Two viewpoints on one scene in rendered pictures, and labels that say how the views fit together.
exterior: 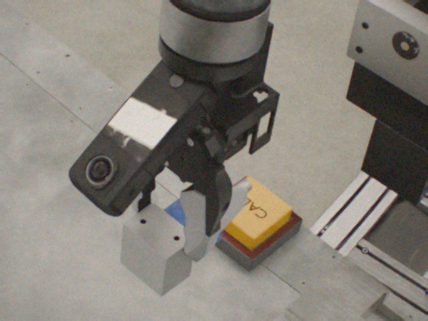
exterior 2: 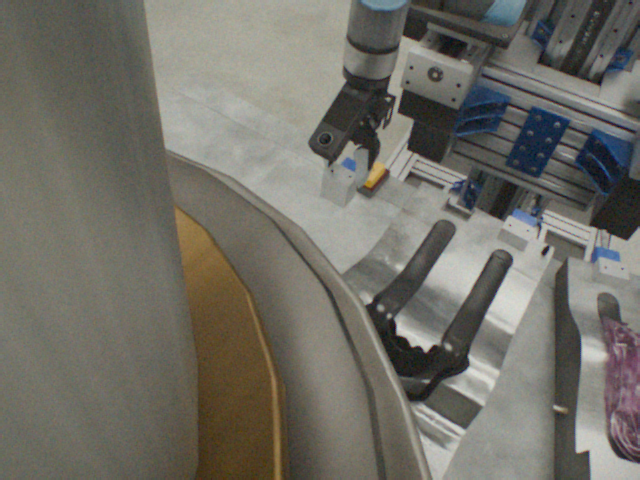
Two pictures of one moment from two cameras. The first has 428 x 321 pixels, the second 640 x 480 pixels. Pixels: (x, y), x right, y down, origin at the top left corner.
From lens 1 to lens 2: 20 cm
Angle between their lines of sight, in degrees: 8
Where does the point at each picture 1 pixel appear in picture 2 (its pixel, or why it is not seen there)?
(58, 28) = not seen: hidden behind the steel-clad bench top
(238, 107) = (379, 104)
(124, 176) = (338, 140)
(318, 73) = not seen: hidden behind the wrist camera
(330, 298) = (422, 202)
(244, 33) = (390, 60)
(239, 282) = (367, 204)
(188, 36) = (363, 65)
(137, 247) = (330, 184)
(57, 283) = not seen: hidden behind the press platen
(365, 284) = (438, 194)
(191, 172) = (361, 138)
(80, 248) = (285, 199)
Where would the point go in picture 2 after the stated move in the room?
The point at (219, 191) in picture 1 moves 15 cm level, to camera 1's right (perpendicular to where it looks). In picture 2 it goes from (376, 145) to (471, 150)
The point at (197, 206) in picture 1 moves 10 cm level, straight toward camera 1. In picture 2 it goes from (363, 156) to (370, 203)
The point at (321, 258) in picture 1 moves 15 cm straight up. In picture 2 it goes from (403, 189) to (420, 132)
